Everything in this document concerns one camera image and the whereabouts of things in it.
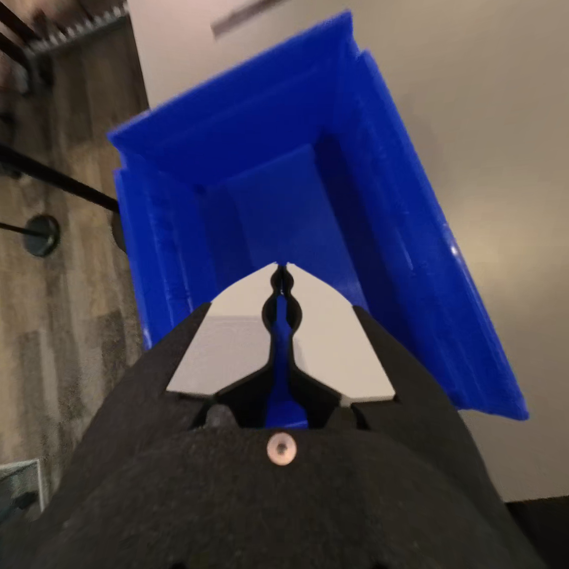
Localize blue plastic bin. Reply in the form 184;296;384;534
107;10;530;421

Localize black round floor foot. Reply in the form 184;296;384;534
23;215;61;258

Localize black metal bar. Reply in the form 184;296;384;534
0;144;122;210

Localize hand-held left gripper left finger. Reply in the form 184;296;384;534
165;263;282;396

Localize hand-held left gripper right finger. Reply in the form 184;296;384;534
286;262;397;404

